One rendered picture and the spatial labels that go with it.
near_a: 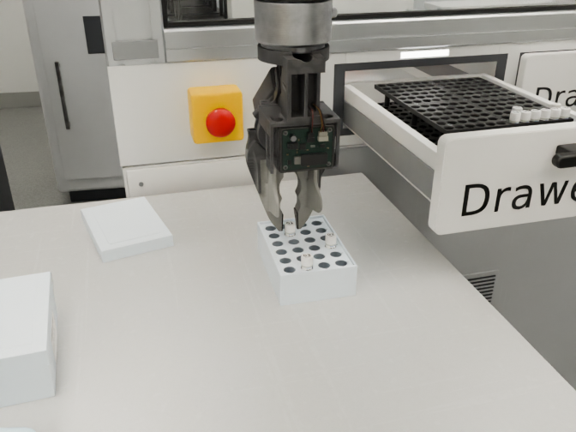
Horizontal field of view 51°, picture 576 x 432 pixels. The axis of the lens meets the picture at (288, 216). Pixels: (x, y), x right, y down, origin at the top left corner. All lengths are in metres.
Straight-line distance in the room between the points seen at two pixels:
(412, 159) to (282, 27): 0.25
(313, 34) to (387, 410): 0.34
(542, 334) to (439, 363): 0.83
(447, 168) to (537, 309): 0.75
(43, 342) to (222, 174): 0.46
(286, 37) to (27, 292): 0.34
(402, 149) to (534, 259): 0.57
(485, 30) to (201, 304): 0.63
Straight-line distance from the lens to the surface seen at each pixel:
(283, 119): 0.59
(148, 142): 0.90
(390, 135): 0.79
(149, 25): 0.86
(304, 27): 0.57
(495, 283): 1.24
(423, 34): 0.97
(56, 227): 0.85
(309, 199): 0.68
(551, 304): 1.37
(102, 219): 0.81
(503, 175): 0.68
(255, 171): 0.66
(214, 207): 0.85
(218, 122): 0.82
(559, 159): 0.66
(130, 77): 0.87
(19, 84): 4.27
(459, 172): 0.65
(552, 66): 1.08
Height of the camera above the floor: 1.13
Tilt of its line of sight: 27 degrees down
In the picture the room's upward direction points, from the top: straight up
